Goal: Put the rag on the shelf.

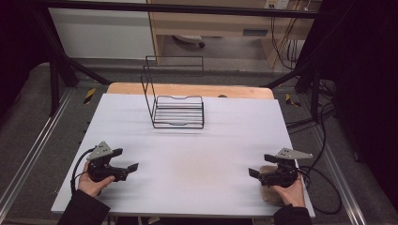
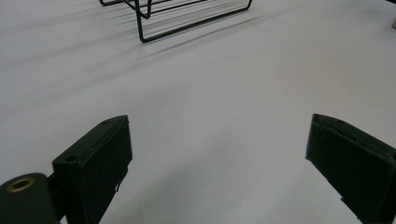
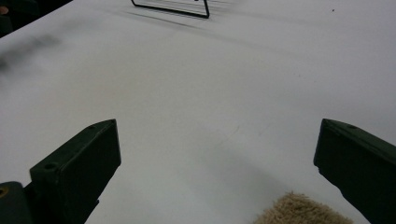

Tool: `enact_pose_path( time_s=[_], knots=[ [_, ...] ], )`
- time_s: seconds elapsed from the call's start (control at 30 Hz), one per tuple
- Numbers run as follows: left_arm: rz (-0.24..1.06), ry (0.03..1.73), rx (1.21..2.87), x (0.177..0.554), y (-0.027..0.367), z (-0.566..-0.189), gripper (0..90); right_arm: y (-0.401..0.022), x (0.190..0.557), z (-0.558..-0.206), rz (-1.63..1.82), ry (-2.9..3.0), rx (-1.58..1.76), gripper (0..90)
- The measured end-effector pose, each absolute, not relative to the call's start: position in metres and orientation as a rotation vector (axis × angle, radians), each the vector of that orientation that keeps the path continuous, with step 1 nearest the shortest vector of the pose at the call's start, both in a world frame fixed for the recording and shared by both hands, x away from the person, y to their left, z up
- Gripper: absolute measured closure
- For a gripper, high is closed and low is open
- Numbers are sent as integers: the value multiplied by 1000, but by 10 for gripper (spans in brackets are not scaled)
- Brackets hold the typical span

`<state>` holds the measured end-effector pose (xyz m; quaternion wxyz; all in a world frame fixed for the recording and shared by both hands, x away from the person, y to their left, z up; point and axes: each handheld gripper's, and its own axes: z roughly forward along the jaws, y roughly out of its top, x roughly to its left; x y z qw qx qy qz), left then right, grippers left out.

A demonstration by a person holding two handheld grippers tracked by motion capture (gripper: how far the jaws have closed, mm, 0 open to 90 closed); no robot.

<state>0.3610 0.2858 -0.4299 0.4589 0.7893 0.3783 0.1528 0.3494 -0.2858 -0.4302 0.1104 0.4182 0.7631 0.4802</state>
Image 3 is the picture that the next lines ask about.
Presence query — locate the black wire rack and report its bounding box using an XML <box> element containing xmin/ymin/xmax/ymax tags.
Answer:
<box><xmin>130</xmin><ymin>0</ymin><xmax>210</xmax><ymax>20</ymax></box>

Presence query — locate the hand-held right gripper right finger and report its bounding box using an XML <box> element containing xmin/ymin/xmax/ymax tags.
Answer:
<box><xmin>313</xmin><ymin>118</ymin><xmax>396</xmax><ymax>224</ymax></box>

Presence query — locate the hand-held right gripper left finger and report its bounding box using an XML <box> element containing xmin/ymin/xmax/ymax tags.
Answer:
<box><xmin>29</xmin><ymin>119</ymin><xmax>122</xmax><ymax>224</ymax></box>

